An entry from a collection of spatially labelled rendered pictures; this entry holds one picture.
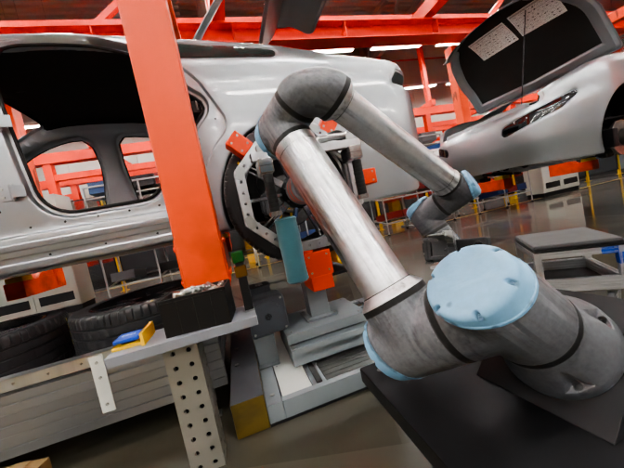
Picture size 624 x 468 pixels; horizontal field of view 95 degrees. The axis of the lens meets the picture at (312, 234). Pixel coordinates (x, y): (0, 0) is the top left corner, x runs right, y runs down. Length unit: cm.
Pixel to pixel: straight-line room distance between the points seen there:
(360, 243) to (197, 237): 70
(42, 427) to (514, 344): 147
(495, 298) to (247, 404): 94
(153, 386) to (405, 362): 102
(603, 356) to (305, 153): 65
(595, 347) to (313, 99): 69
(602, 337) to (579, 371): 7
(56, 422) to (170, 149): 106
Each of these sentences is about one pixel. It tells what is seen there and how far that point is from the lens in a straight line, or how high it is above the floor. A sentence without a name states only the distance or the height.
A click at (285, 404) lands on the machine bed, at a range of 123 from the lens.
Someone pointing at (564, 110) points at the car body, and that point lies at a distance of 348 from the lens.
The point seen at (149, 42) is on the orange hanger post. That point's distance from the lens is 136.
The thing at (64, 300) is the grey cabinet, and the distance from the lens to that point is 608.
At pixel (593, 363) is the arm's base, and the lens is 66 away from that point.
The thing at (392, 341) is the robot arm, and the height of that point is 45.
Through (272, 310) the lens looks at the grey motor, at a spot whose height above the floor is 34.
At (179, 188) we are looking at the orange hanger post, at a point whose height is 92.
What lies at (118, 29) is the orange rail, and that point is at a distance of 448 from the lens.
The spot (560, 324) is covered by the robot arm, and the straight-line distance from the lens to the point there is 59.
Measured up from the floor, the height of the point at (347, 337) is 14.
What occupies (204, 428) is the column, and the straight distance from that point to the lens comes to 114.
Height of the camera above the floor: 72
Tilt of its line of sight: 4 degrees down
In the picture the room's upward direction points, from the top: 12 degrees counter-clockwise
